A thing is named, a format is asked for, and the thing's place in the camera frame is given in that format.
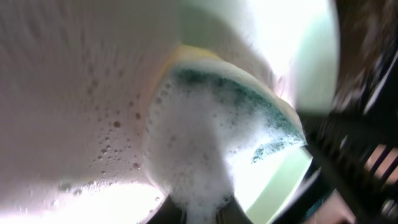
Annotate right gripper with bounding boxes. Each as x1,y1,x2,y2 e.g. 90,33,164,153
275,45,397,223

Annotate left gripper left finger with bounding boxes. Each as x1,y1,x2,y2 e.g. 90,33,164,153
146,196,187,224

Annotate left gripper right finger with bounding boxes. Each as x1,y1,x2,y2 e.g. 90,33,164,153
216,197,252,224

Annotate green yellow sponge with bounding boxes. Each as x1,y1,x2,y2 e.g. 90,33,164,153
142,45,306,223

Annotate mint green plate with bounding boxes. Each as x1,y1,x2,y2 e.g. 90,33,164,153
1,0,339,223

